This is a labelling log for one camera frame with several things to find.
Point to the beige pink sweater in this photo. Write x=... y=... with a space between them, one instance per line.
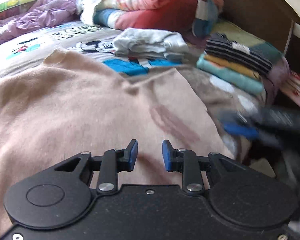
x=72 y=103

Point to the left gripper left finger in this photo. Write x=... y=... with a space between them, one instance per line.
x=113 y=162

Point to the dark wooden headboard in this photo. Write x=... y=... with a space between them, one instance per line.
x=271 y=20

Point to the Mickey Mouse bed blanket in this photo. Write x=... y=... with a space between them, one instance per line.
x=29 y=50

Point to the white folded clothes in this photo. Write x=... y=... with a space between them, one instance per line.
x=150 y=43

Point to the teal folded garment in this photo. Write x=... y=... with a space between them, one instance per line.
x=247 y=84

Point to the yellow folded garment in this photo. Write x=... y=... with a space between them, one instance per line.
x=233 y=66

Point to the pink red folded quilt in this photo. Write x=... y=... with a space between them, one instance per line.
x=184 y=16

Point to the black white striped garment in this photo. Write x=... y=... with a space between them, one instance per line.
x=220 y=46

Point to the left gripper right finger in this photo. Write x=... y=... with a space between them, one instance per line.
x=185 y=162

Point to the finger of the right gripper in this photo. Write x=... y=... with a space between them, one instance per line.
x=247 y=131

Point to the purple crumpled duvet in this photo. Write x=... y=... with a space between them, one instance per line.
x=44 y=13

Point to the white quilted duvet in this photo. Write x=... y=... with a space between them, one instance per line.
x=86 y=10

